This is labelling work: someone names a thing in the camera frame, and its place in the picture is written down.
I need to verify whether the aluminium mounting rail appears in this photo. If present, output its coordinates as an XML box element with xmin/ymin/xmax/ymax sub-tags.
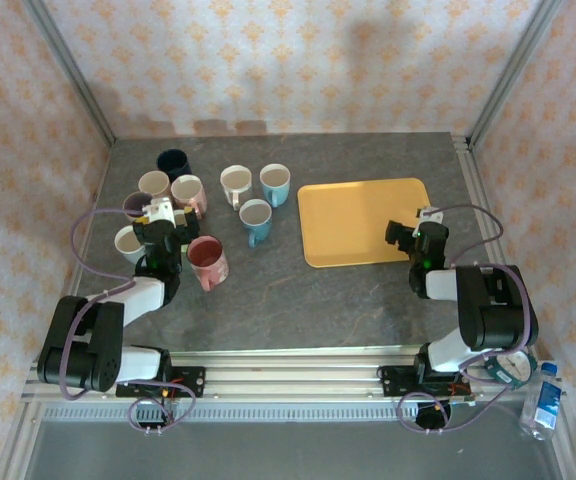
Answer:
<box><xmin>21</xmin><ymin>348</ymin><xmax>539</xmax><ymax>404</ymax></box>

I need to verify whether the clear plastic water bottle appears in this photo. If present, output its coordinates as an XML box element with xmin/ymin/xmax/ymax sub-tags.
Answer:
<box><xmin>519</xmin><ymin>362</ymin><xmax>564</xmax><ymax>441</ymax></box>

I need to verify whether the light blue mug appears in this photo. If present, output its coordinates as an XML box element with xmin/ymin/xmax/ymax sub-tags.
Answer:
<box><xmin>259</xmin><ymin>163</ymin><xmax>292</xmax><ymax>209</ymax></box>

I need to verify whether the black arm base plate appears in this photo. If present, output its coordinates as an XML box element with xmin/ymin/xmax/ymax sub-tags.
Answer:
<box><xmin>116</xmin><ymin>366</ymin><xmax>206</xmax><ymax>400</ymax></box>
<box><xmin>377</xmin><ymin>364</ymin><xmax>472</xmax><ymax>400</ymax></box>

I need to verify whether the aluminium upright frame post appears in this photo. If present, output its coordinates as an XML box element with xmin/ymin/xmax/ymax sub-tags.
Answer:
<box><xmin>20</xmin><ymin>0</ymin><xmax>117</xmax><ymax>146</ymax></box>
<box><xmin>467</xmin><ymin>0</ymin><xmax>564</xmax><ymax>149</ymax></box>

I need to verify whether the white mug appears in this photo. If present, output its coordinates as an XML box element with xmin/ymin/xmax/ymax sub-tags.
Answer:
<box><xmin>219</xmin><ymin>165</ymin><xmax>254</xmax><ymax>211</ymax></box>

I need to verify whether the pale grey mug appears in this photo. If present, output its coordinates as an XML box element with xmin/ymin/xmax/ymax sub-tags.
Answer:
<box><xmin>113</xmin><ymin>224</ymin><xmax>147</xmax><ymax>266</ymax></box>

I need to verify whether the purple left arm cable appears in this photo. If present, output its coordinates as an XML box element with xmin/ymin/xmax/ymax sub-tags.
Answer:
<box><xmin>60</xmin><ymin>207</ymin><xmax>198</xmax><ymax>435</ymax></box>

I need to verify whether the blue mug with red print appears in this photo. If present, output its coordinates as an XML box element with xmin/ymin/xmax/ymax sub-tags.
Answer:
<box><xmin>238</xmin><ymin>198</ymin><xmax>273</xmax><ymax>249</ymax></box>

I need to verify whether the grey slotted cable duct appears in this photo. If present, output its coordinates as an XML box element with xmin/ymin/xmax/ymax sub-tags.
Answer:
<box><xmin>42</xmin><ymin>405</ymin><xmax>519</xmax><ymax>422</ymax></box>

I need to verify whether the light pink cream mug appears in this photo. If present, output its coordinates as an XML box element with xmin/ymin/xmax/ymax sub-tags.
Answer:
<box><xmin>137</xmin><ymin>170</ymin><xmax>173</xmax><ymax>199</ymax></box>

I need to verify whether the green round dial clock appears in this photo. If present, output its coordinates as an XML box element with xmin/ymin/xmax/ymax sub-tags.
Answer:
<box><xmin>482</xmin><ymin>349</ymin><xmax>539</xmax><ymax>392</ymax></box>

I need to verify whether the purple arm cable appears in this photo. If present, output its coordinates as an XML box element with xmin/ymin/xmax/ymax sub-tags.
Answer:
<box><xmin>430</xmin><ymin>203</ymin><xmax>540</xmax><ymax>435</ymax></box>
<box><xmin>60</xmin><ymin>207</ymin><xmax>198</xmax><ymax>435</ymax></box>

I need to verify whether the aluminium lower frame bar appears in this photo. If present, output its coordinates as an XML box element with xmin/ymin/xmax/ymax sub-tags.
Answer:
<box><xmin>0</xmin><ymin>402</ymin><xmax>45</xmax><ymax>480</ymax></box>
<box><xmin>550</xmin><ymin>399</ymin><xmax>576</xmax><ymax>480</ymax></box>

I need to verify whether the aluminium side rail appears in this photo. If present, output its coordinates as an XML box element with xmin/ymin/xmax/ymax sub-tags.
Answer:
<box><xmin>450</xmin><ymin>133</ymin><xmax>542</xmax><ymax>361</ymax></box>
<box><xmin>50</xmin><ymin>139</ymin><xmax>117</xmax><ymax>361</ymax></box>

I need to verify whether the red-pink floral mug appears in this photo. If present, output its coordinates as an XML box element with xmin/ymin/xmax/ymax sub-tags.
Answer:
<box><xmin>186</xmin><ymin>236</ymin><xmax>231</xmax><ymax>292</ymax></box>

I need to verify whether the navy blue mug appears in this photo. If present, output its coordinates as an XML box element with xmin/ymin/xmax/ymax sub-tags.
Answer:
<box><xmin>155</xmin><ymin>148</ymin><xmax>192</xmax><ymax>184</ymax></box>

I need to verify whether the yellow plastic tray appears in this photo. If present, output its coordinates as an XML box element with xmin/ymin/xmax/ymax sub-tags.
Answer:
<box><xmin>296</xmin><ymin>177</ymin><xmax>432</xmax><ymax>270</ymax></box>

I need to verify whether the lavender purple mug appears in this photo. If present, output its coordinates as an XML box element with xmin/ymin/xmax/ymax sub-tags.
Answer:
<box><xmin>122</xmin><ymin>192</ymin><xmax>152</xmax><ymax>219</ymax></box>

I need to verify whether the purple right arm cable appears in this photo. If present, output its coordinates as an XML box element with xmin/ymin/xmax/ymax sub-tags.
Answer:
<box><xmin>430</xmin><ymin>203</ymin><xmax>540</xmax><ymax>435</ymax></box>

